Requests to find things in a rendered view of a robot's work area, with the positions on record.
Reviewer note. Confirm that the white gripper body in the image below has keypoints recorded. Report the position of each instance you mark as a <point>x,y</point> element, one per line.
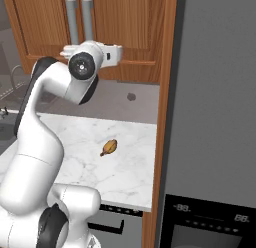
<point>69,51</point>

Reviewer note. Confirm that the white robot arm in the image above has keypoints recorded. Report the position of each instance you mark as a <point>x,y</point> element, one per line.
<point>33,142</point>

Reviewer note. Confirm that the wooden cabinet door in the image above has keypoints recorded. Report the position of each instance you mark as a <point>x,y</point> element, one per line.
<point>40,22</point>
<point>130,22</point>

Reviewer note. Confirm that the grey curved tap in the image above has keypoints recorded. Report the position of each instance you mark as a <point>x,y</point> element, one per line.
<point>14,73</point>

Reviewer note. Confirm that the dark sink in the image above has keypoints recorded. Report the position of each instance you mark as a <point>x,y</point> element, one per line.
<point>7,125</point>

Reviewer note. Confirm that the wooden side panel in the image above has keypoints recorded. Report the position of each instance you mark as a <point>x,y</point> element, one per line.
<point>164,125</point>

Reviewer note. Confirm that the grey tall appliance panel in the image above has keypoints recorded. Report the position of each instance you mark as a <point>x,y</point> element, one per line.
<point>213,102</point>

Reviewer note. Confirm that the grey dishwasher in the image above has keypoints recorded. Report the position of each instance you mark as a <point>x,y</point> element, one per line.
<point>133,230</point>

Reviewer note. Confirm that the black oven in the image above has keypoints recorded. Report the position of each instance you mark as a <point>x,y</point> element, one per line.
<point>206,222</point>

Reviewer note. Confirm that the wooden wall cabinet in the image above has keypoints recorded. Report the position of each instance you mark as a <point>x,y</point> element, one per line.
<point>140,72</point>

